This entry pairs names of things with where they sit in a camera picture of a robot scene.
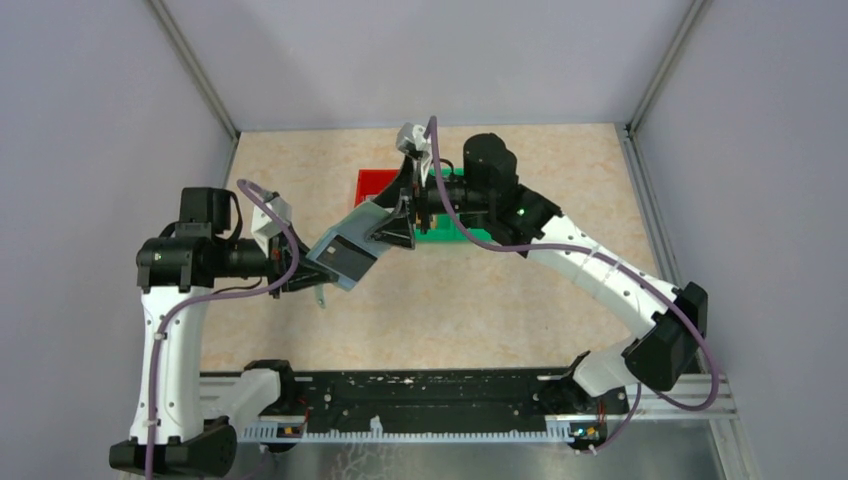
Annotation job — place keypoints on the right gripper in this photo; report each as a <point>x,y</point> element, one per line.
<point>398,229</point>

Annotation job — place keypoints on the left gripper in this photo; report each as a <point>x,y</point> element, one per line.
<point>304,274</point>

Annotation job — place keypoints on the sage green card holder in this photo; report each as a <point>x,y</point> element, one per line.
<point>353,227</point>

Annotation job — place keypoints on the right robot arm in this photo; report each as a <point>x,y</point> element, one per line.
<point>489,206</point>

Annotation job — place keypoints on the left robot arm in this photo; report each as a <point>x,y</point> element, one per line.
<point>225,245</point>

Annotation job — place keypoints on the red plastic bin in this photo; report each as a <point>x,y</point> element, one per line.
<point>371,182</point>

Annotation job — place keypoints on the middle green plastic bin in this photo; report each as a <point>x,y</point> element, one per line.
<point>443,230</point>

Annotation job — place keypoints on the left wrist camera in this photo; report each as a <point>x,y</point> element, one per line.
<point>264,227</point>

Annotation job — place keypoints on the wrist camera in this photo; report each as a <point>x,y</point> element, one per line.
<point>411,140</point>
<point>264,227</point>

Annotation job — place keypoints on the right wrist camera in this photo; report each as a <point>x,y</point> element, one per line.
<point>411,140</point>

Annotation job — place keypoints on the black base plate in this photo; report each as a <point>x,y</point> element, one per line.
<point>438,401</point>

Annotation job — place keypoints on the aluminium frame rail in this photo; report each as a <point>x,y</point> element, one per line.
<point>694,395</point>

